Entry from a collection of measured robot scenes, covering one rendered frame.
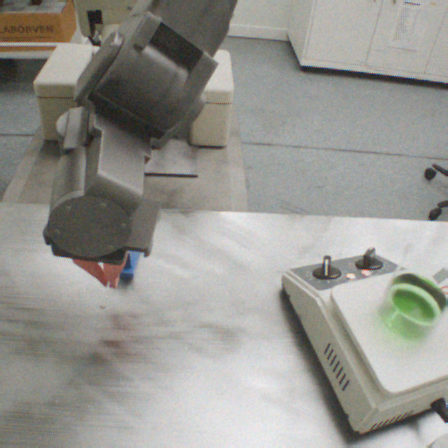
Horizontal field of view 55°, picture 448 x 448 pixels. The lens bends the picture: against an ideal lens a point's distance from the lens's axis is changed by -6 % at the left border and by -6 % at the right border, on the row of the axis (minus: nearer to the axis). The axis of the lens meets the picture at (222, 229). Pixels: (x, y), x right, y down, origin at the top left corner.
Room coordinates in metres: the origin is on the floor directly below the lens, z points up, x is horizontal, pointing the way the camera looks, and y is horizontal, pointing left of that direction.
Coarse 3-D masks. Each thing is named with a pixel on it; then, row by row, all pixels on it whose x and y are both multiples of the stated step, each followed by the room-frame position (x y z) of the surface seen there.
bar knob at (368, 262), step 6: (372, 246) 0.37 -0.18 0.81; (366, 252) 0.36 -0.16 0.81; (372, 252) 0.36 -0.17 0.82; (366, 258) 0.35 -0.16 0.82; (372, 258) 0.35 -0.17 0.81; (360, 264) 0.35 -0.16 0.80; (366, 264) 0.34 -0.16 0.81; (372, 264) 0.35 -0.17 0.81; (378, 264) 0.35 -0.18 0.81; (366, 270) 0.34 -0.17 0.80
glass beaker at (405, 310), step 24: (432, 240) 0.28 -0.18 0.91; (408, 264) 0.25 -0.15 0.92; (432, 264) 0.28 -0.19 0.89; (384, 288) 0.27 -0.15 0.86; (408, 288) 0.24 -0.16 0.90; (432, 288) 0.22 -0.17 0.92; (384, 312) 0.24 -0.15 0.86; (408, 312) 0.23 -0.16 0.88; (432, 312) 0.22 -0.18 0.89; (408, 336) 0.22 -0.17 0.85
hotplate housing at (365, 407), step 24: (288, 288) 0.33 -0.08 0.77; (312, 288) 0.30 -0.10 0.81; (312, 312) 0.28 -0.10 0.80; (312, 336) 0.27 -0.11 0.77; (336, 336) 0.24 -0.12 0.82; (336, 360) 0.23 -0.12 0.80; (360, 360) 0.21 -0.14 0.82; (336, 384) 0.21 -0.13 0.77; (360, 384) 0.19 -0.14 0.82; (432, 384) 0.19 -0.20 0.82; (360, 408) 0.18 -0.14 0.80; (384, 408) 0.17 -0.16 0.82; (408, 408) 0.18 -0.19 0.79; (360, 432) 0.17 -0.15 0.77
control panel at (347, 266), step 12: (312, 264) 0.36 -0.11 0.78; (336, 264) 0.36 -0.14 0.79; (348, 264) 0.36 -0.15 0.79; (384, 264) 0.36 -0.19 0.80; (396, 264) 0.35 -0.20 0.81; (300, 276) 0.33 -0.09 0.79; (312, 276) 0.33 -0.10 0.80; (360, 276) 0.32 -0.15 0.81; (372, 276) 0.32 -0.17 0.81; (324, 288) 0.30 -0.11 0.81
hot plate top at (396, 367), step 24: (336, 288) 0.28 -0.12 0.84; (360, 288) 0.28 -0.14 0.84; (336, 312) 0.26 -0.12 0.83; (360, 312) 0.25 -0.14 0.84; (360, 336) 0.23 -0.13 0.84; (384, 336) 0.23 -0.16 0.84; (432, 336) 0.23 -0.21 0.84; (384, 360) 0.20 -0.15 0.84; (408, 360) 0.21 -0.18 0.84; (432, 360) 0.21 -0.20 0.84; (384, 384) 0.18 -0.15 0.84; (408, 384) 0.18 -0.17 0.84
